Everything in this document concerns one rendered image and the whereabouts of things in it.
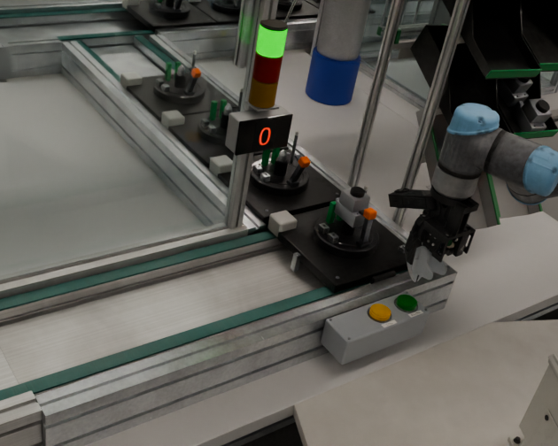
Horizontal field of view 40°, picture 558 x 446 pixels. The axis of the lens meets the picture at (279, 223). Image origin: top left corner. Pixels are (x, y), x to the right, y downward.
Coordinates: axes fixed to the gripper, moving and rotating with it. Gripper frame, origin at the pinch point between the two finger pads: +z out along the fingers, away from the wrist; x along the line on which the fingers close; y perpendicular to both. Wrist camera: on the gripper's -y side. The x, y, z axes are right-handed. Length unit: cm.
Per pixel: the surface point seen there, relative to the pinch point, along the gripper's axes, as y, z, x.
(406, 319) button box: 3.7, 7.7, -2.8
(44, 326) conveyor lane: -26, 12, -62
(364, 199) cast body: -19.0, -4.7, 2.1
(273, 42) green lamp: -31, -35, -19
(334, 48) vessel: -97, -1, 56
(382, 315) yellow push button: 1.7, 6.4, -7.8
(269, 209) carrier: -36.9, 6.5, -7.4
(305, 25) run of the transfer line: -138, 8, 77
